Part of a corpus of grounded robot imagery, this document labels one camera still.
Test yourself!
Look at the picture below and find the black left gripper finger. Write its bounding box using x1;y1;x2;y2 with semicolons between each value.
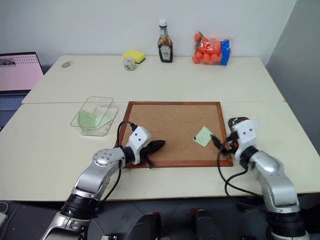
149;139;167;152
143;153;155;170

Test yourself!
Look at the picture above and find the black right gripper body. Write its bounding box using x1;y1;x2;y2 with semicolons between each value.
224;131;239;153

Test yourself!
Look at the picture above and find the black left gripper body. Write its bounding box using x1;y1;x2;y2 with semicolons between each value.
140;141;155;161

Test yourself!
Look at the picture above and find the green sticky note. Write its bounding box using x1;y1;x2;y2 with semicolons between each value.
77;109;98;129
93;114;112;128
195;125;212;147

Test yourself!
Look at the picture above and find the clear plastic box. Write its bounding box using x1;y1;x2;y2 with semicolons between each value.
70;96;119;137

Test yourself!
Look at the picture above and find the wood framed cork board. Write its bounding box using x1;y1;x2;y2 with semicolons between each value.
116;100;234;169

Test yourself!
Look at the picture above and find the dark rounded shape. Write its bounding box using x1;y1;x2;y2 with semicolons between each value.
190;208;223;240

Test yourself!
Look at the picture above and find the small clear jar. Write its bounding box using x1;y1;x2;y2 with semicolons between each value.
123;57;137;72

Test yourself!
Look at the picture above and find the bag of orange fruit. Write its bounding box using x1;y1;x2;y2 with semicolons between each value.
191;30;232;67

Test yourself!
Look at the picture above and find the yellow sponge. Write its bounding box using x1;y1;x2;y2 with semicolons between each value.
122;49;147;65

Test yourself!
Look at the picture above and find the brown sauce bottle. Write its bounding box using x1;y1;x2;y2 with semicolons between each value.
157;18;174;64

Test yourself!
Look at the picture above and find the open laptop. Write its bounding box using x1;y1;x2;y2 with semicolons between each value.
0;51;45;131

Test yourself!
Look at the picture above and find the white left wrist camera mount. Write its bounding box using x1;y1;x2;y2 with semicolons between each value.
126;126;153;166

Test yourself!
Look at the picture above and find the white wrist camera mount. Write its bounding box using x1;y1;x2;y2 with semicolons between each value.
230;119;259;158
126;126;153;166

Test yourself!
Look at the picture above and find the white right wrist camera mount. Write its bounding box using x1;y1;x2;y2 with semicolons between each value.
230;119;259;158

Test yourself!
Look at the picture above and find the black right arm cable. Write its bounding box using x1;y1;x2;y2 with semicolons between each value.
216;132;266;199

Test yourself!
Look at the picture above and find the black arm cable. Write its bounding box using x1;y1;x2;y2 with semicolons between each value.
101;120;138;202
216;132;266;199

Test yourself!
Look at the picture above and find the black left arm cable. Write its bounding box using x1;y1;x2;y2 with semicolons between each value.
101;120;138;202

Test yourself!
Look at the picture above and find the white cable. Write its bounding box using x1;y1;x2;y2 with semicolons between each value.
0;200;10;226

